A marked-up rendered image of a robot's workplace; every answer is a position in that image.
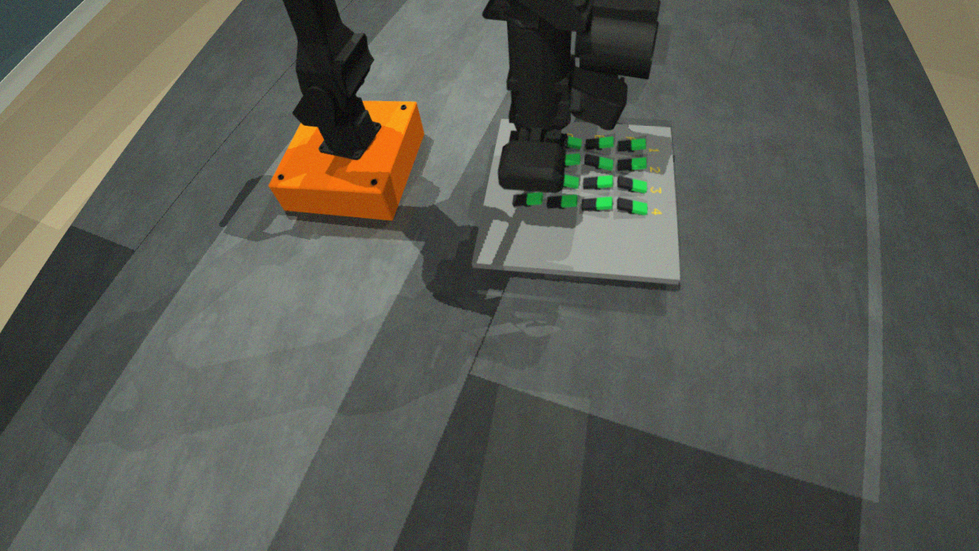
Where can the white switch panel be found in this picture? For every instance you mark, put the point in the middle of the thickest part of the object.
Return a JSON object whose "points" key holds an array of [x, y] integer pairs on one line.
{"points": [[615, 218]]}

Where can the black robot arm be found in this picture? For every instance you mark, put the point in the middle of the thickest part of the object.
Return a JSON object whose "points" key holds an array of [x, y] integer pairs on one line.
{"points": [[613, 38]]}

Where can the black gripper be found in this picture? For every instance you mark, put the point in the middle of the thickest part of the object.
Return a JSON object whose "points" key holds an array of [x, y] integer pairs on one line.
{"points": [[534, 158]]}

